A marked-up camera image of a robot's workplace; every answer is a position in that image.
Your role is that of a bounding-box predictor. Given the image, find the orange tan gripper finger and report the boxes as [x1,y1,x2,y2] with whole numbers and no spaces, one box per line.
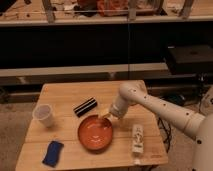
[99,109,112,119]

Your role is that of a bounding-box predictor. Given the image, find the orange ceramic bowl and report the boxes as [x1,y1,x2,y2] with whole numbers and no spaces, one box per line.
[78,115,113,151]

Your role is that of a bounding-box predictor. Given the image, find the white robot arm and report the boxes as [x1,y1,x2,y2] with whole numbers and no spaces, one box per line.
[100,81,213,171]

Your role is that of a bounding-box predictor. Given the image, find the black striped box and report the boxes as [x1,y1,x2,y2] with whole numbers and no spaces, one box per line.
[73,98,97,117]

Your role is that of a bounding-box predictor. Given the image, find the wooden folding table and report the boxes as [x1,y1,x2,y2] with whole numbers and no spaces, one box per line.
[15,81,168,171]

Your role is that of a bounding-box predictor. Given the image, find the clear plastic cup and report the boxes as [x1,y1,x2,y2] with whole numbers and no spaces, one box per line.
[32,104,54,127]

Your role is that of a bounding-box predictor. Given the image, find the blue sponge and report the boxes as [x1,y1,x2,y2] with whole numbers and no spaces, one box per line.
[42,141,64,167]

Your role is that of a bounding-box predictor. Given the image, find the orange object on shelf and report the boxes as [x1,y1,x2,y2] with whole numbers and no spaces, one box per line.
[97,0,128,16]

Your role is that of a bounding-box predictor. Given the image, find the black box on shelf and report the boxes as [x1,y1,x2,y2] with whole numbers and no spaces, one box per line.
[165,45,213,75]

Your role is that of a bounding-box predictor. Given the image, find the black cables on floor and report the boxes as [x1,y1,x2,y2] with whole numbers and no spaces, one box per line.
[156,116,174,154]

